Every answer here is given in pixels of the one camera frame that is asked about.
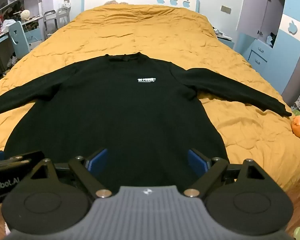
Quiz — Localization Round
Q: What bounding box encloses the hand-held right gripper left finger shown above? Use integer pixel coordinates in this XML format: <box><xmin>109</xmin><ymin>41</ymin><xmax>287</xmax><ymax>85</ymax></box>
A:
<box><xmin>29</xmin><ymin>148</ymin><xmax>113</xmax><ymax>200</ymax></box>

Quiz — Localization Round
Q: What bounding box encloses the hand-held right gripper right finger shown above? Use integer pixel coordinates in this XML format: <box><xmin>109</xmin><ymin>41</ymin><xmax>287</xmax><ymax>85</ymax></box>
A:
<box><xmin>184</xmin><ymin>149</ymin><xmax>268</xmax><ymax>201</ymax></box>

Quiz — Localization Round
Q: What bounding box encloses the black sweater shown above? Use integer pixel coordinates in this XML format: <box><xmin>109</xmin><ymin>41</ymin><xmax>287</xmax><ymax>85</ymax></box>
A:
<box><xmin>0</xmin><ymin>52</ymin><xmax>293</xmax><ymax>195</ymax></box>

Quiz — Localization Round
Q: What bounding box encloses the dark clothes pile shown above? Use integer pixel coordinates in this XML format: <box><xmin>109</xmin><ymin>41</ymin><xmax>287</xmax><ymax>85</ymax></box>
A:
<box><xmin>266</xmin><ymin>32</ymin><xmax>278</xmax><ymax>48</ymax></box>

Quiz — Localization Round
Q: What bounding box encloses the orange plastic bag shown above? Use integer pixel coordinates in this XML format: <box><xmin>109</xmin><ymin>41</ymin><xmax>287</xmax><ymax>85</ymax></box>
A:
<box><xmin>291</xmin><ymin>116</ymin><xmax>300</xmax><ymax>138</ymax></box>

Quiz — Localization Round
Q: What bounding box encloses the white blue desk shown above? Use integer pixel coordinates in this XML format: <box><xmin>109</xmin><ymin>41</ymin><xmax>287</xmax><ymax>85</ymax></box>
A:
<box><xmin>0</xmin><ymin>14</ymin><xmax>44</xmax><ymax>85</ymax></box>

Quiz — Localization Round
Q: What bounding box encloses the blue wooden chair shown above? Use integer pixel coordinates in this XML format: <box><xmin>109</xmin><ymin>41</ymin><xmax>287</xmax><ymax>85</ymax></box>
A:
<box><xmin>9</xmin><ymin>21</ymin><xmax>32</xmax><ymax>58</ymax></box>

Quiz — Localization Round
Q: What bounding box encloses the blue nightstand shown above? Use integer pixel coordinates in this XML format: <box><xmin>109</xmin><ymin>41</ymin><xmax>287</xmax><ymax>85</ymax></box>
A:
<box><xmin>216</xmin><ymin>27</ymin><xmax>236</xmax><ymax>49</ymax></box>

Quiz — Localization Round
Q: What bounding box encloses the yellow bed blanket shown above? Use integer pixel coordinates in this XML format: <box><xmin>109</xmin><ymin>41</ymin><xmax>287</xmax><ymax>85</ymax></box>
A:
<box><xmin>0</xmin><ymin>4</ymin><xmax>300</xmax><ymax>180</ymax></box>

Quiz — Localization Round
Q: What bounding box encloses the grey metal rack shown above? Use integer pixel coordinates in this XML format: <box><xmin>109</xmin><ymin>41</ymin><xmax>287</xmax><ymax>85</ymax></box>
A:
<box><xmin>43</xmin><ymin>7</ymin><xmax>71</xmax><ymax>39</ymax></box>

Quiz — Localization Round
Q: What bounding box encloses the blue white wardrobe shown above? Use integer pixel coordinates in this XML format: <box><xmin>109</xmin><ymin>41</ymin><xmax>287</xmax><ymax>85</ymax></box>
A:
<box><xmin>236</xmin><ymin>0</ymin><xmax>300</xmax><ymax>102</ymax></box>

